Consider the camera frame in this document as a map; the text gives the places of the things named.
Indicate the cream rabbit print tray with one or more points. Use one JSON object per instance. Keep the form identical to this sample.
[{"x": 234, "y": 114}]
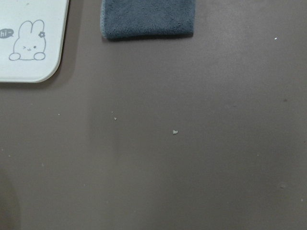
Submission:
[{"x": 31, "y": 39}]

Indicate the folded grey cloth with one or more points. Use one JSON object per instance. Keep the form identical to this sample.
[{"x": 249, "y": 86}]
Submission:
[{"x": 121, "y": 19}]

